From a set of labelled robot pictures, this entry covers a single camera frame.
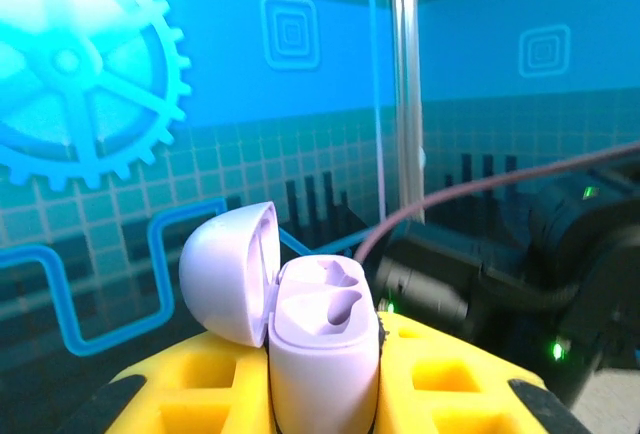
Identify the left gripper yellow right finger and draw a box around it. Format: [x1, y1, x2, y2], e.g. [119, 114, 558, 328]
[374, 311, 594, 434]

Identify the purple round earbud case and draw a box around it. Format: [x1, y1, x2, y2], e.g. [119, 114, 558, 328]
[178, 201, 381, 434]

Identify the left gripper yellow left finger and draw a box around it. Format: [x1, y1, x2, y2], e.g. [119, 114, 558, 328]
[57, 329, 274, 434]

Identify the maroon right arm cable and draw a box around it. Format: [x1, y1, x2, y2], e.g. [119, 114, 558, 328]
[353, 141, 640, 263]

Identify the aluminium frame post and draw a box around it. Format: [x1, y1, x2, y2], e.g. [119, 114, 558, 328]
[387, 0, 426, 225]

